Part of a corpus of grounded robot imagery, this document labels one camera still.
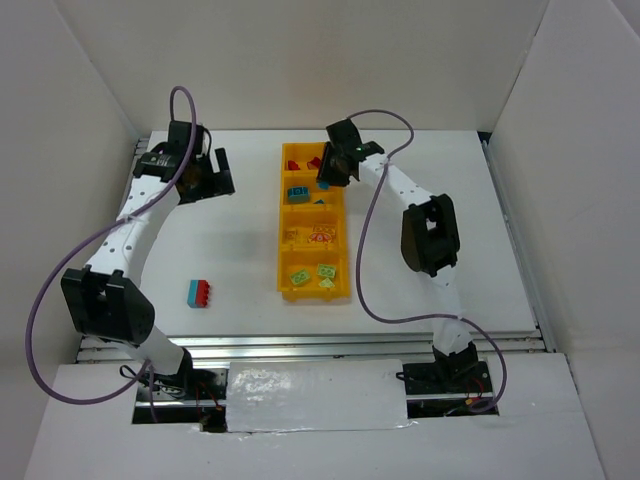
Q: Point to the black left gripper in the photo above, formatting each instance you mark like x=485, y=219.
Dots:
x=211, y=182

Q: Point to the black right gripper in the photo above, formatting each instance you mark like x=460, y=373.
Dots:
x=335, y=173

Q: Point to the red curved lego brick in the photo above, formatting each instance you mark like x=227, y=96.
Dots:
x=314, y=164

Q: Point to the teal rounded lego brick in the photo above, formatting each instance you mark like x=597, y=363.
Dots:
x=298, y=195

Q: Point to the yellow round orange-print lego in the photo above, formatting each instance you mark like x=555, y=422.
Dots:
x=320, y=238

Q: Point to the lime green lego brick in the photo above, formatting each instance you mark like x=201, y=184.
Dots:
x=326, y=271

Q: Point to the red studded lego brick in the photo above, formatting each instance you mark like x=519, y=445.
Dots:
x=202, y=294

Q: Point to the teal rectangular lego brick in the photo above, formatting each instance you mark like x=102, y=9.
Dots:
x=192, y=301

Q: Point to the pale green lego brick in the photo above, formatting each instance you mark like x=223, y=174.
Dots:
x=327, y=283

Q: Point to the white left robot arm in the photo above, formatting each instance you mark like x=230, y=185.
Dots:
x=104, y=297

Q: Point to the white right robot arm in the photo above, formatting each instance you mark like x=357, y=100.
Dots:
x=429, y=243

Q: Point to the yellow divided plastic bin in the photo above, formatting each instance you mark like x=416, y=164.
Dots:
x=293, y=257

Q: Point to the lime green lego in bin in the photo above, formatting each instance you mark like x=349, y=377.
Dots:
x=300, y=277

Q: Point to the white foil covered panel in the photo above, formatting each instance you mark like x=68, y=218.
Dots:
x=336, y=395

